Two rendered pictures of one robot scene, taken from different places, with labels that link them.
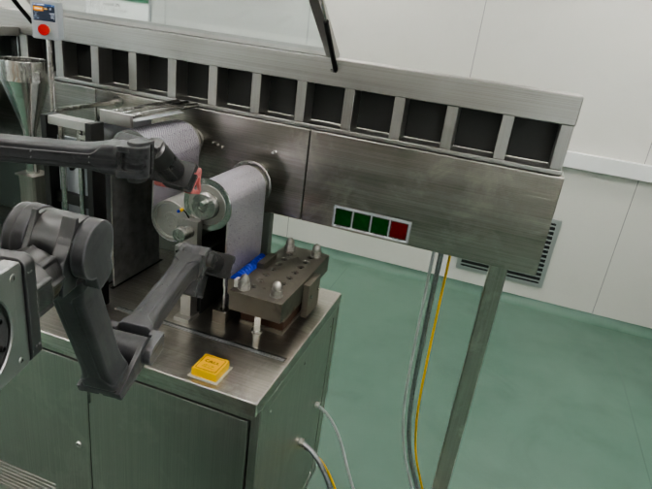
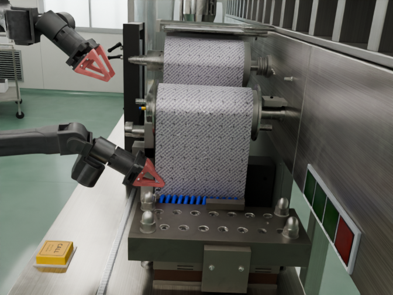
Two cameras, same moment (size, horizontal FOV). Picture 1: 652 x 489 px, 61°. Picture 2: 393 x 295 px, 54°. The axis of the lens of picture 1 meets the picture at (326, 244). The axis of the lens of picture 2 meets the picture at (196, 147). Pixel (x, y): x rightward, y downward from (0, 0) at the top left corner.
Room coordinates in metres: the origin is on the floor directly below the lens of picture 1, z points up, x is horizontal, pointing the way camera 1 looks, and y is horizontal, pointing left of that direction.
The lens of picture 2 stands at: (1.23, -0.62, 1.50)
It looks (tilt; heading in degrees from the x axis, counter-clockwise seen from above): 20 degrees down; 72
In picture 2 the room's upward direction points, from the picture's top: 3 degrees clockwise
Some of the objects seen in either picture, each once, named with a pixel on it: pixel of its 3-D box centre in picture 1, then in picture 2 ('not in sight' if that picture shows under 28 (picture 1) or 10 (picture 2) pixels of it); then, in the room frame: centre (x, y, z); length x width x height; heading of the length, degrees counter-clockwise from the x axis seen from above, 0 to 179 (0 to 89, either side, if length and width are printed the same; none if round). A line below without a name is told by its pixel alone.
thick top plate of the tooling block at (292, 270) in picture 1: (282, 279); (217, 232); (1.53, 0.12, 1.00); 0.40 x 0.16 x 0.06; 163
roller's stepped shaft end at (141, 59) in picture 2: not in sight; (138, 59); (1.42, 0.60, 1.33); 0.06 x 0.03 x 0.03; 163
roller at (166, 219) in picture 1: (194, 209); not in sight; (1.58, 0.41, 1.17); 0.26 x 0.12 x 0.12; 163
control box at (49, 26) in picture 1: (47, 19); not in sight; (1.61, 0.85, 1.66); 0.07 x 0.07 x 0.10; 10
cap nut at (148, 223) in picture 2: (277, 288); (148, 220); (1.37, 0.12, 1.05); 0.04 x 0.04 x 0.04
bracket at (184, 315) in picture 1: (186, 271); (142, 172); (1.40, 0.38, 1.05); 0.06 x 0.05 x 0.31; 163
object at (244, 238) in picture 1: (244, 244); (200, 170); (1.53, 0.24, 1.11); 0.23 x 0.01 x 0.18; 163
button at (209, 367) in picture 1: (211, 368); (55, 252); (1.16, 0.25, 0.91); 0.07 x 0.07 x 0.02; 73
